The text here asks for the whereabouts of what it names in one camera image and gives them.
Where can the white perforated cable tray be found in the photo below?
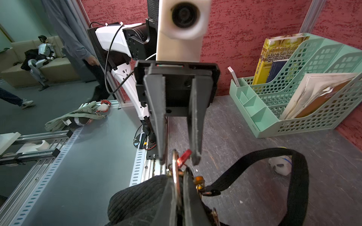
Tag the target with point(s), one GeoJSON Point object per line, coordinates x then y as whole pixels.
{"type": "Point", "coordinates": [138, 167]}

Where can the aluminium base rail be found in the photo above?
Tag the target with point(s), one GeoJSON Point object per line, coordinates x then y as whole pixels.
{"type": "Point", "coordinates": [71, 183]}

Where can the green plastic file organizer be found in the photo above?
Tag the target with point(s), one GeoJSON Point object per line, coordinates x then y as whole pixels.
{"type": "Point", "coordinates": [262, 105]}

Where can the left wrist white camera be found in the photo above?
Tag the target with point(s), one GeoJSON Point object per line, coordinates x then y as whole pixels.
{"type": "Point", "coordinates": [181, 28]}

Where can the red small charm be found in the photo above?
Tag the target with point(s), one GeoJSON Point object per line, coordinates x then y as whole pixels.
{"type": "Point", "coordinates": [184, 157]}

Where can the yellow book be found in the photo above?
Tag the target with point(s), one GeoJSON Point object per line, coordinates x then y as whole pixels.
{"type": "Point", "coordinates": [276, 48]}

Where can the gold carabiner clip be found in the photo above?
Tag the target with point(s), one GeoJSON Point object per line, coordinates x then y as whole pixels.
{"type": "Point", "coordinates": [176, 174]}

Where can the yellow blue doll decoration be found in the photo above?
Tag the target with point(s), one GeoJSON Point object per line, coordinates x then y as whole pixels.
{"type": "Point", "coordinates": [281, 164]}

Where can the aluminium corner post left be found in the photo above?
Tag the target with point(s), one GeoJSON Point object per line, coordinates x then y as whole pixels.
{"type": "Point", "coordinates": [312, 16]}

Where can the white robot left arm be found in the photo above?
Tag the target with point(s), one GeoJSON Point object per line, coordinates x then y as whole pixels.
{"type": "Point", "coordinates": [119, 47]}

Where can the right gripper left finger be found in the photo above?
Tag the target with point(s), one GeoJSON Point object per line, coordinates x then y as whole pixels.
{"type": "Point", "coordinates": [167, 213]}

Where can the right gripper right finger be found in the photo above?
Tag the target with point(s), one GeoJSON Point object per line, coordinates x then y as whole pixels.
{"type": "Point", "coordinates": [194, 211]}

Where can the white ruler stick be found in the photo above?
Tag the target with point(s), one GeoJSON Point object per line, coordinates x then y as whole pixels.
{"type": "Point", "coordinates": [235, 79]}

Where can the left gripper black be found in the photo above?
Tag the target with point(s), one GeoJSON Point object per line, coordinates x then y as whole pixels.
{"type": "Point", "coordinates": [180, 93]}

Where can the black corduroy bag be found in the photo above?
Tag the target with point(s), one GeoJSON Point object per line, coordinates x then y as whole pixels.
{"type": "Point", "coordinates": [137, 205]}

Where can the papers and brown folder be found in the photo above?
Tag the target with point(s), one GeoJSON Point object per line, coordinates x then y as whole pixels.
{"type": "Point", "coordinates": [314, 90]}

